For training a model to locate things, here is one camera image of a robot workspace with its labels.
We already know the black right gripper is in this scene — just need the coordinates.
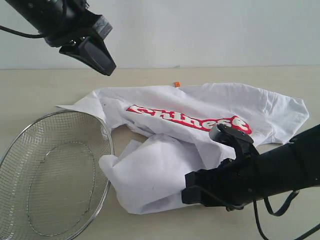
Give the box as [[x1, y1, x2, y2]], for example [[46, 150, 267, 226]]
[[181, 154, 265, 210]]

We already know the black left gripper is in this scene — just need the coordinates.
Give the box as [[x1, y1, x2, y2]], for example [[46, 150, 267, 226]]
[[45, 0, 117, 76]]

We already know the white t-shirt red logo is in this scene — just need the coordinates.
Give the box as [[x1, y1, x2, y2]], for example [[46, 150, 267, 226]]
[[64, 83, 309, 215]]

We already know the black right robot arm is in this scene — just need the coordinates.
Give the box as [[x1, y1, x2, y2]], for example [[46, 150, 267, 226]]
[[181, 124, 320, 211]]

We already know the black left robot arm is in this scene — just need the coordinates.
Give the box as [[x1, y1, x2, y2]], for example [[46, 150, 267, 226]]
[[0, 0, 117, 76]]

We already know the small orange tag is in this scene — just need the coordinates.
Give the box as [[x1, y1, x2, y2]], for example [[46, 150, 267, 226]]
[[173, 81, 181, 88]]

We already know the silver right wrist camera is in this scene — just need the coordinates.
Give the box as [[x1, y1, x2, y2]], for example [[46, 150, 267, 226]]
[[209, 123, 259, 159]]

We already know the oval wire mesh basket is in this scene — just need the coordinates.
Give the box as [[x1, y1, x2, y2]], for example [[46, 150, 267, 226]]
[[0, 110, 114, 240]]

